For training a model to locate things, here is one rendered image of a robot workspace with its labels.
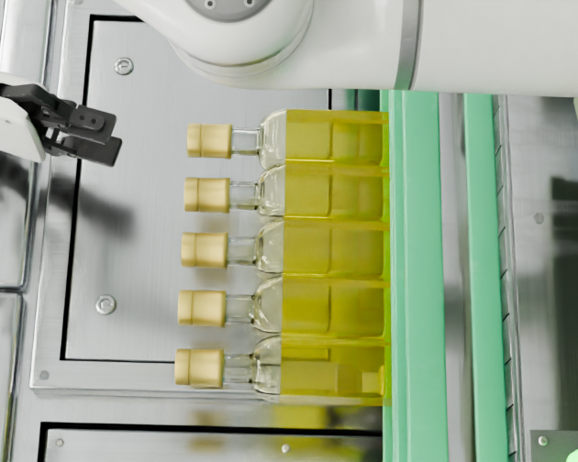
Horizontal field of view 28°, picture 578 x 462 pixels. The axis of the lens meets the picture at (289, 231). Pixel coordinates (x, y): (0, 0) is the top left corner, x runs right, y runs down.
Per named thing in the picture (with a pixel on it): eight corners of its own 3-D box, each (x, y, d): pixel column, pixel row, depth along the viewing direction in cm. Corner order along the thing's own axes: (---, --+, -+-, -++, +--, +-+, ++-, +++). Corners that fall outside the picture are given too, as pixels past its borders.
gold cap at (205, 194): (230, 185, 115) (186, 184, 115) (229, 171, 112) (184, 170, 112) (228, 218, 114) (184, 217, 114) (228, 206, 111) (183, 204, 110)
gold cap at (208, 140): (232, 133, 117) (189, 131, 117) (232, 117, 114) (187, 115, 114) (231, 164, 116) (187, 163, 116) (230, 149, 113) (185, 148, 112)
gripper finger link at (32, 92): (-16, 104, 114) (37, 128, 115) (2, 81, 107) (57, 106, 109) (-11, 94, 114) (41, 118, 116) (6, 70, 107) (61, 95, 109)
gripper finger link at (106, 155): (54, 160, 119) (116, 178, 119) (50, 148, 116) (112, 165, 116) (65, 133, 120) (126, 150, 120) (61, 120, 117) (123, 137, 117)
